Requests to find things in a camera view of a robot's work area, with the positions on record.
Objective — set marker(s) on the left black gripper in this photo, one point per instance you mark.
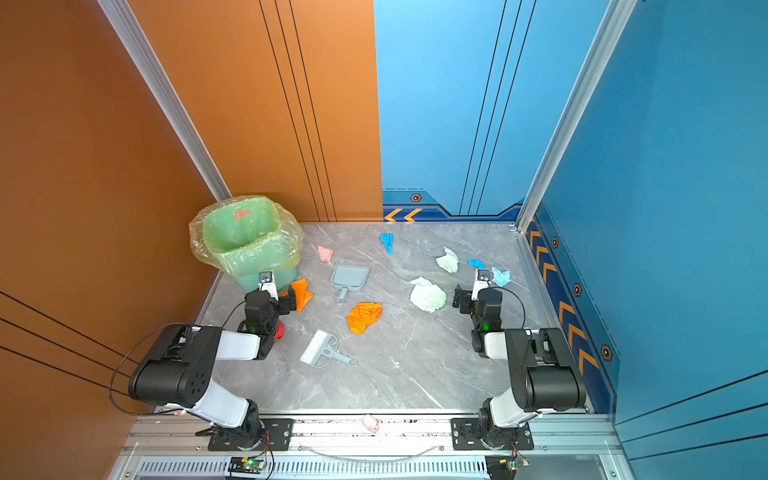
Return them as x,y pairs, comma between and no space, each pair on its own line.
285,304

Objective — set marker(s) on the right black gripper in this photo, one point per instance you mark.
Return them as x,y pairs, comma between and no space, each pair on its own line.
459,298

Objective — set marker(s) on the grey-blue hand brush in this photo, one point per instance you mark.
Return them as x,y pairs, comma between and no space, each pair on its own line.
323,349

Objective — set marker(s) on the grey-blue plastic dustpan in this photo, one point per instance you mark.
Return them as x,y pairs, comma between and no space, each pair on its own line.
348,278

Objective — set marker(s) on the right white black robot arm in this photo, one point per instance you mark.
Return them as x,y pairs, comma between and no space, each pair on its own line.
543,376

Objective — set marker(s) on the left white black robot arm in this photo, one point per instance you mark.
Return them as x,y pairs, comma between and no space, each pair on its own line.
177,371

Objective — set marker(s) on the large crumpled orange paper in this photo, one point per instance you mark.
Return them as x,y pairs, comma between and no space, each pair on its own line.
362,316

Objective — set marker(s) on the red crumpled paper scrap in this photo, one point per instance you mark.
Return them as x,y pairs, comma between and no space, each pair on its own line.
280,331

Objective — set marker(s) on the light blue paper scrap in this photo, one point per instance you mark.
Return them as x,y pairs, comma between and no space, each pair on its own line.
501,278

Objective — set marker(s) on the folded orange paper scrap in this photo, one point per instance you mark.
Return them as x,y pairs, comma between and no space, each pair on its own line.
302,294

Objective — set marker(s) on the small blue paper scrap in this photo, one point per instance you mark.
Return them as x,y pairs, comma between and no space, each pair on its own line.
476,263

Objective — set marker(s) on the large light green paper scrap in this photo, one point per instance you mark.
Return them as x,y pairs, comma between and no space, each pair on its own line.
427,296

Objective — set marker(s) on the small light green paper scrap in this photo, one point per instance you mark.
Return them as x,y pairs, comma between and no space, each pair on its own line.
449,261

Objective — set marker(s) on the green plastic trash bin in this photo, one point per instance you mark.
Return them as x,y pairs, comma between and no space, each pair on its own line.
252,252

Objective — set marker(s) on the clear yellow bin liner bag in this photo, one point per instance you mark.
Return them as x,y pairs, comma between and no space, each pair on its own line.
246,237

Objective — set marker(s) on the pink paper scrap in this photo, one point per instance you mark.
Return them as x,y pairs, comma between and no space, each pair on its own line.
325,254

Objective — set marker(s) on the blue paper scrap far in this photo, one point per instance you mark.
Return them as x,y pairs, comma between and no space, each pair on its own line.
387,240

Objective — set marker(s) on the left green circuit board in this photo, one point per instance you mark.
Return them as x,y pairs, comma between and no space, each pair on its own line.
250,467

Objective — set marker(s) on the green circuit board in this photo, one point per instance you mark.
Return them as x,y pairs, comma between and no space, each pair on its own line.
250,467
504,467

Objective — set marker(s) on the right green circuit board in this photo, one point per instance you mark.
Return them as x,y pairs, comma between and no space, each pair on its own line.
504,467

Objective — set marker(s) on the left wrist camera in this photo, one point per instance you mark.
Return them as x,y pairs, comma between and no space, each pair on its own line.
267,284

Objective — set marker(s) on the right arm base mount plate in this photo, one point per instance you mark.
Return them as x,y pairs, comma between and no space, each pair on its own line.
471,434

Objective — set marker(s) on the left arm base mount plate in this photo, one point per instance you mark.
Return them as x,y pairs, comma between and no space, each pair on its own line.
274,434

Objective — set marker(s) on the pink toy on rail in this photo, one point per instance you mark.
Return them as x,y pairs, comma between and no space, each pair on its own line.
371,423

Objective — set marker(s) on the aluminium front rail frame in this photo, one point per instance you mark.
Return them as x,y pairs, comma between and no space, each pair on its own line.
410,444

